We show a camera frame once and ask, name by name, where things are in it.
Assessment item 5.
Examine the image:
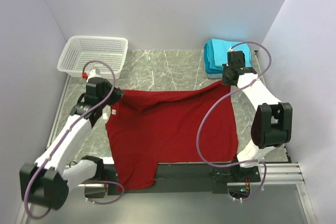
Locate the purple cable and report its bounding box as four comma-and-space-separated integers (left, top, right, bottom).
23, 60, 125, 219
196, 41, 272, 201

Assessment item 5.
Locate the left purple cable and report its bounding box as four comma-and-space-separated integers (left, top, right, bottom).
23, 60, 125, 219

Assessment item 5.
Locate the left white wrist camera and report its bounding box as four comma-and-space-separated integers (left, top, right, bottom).
81, 68, 101, 80

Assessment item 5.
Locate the red t shirt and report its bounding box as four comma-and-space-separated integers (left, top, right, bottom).
106, 82, 238, 190

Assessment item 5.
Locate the black base beam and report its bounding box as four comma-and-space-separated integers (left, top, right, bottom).
83, 163, 237, 199

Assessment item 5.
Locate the left aluminium rail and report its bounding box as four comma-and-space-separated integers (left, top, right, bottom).
2, 75, 85, 223

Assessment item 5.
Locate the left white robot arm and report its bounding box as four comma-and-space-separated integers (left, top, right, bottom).
19, 77, 124, 210

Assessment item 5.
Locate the light turquoise folded shirt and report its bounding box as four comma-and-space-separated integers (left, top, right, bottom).
207, 39, 251, 70

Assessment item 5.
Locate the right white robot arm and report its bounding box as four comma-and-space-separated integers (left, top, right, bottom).
222, 49, 293, 182

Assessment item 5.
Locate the white plastic basket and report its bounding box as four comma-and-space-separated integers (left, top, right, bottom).
57, 36, 129, 79

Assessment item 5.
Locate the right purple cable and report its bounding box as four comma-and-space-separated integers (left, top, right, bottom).
196, 41, 272, 201

